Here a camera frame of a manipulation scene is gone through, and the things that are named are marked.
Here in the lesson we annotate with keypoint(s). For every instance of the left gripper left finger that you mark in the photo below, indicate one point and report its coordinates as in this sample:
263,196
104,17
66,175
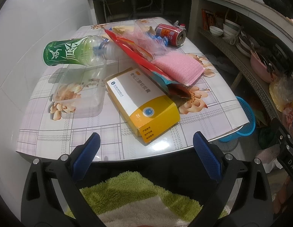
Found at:
40,205

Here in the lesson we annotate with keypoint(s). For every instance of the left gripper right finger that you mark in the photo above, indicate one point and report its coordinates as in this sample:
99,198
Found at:
253,204

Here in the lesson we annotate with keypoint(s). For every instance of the clear plastic food container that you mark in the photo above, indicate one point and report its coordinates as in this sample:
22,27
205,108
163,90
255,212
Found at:
80,92

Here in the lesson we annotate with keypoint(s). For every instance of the yellow white medicine box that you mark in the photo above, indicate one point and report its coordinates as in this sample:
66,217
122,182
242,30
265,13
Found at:
148,111

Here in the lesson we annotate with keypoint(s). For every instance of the pink sponge cloth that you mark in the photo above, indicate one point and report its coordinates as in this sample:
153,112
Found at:
180,67

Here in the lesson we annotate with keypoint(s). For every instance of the green plastic drink bottle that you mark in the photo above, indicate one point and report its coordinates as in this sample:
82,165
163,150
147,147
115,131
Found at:
87,51

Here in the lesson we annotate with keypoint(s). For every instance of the red snack bag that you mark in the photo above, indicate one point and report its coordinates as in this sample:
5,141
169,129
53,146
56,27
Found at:
143,58

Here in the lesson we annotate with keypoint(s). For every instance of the red tin can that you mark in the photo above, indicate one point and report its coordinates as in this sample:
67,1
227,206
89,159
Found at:
175,35

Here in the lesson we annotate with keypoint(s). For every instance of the blue wrapper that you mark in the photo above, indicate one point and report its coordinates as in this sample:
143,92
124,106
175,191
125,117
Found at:
160,40

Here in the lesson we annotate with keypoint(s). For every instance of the clear plastic bag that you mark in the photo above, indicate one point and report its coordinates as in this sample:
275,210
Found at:
137,32

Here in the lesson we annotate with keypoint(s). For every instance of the blue plastic trash basket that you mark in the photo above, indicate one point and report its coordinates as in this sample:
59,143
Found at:
241,118

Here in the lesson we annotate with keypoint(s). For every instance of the green white towel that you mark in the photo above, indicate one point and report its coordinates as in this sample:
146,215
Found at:
130,199

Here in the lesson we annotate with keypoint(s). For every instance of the yellow plastic bag of food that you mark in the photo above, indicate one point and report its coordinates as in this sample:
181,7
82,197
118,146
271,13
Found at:
281,92

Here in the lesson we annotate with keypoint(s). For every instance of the pink plastic basin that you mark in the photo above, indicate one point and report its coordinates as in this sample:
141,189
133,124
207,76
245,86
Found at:
261,70

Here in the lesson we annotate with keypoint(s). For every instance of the floral tablecloth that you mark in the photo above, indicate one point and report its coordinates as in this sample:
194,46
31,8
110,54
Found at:
41,136

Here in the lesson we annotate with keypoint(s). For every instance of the lower shelf board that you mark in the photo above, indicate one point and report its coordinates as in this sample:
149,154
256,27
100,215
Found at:
243,65

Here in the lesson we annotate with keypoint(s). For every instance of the stack of white bowls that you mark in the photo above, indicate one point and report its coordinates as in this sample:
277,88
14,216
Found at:
230,28

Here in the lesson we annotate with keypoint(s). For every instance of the cooking oil bottle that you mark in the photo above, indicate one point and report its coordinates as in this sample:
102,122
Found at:
178,25

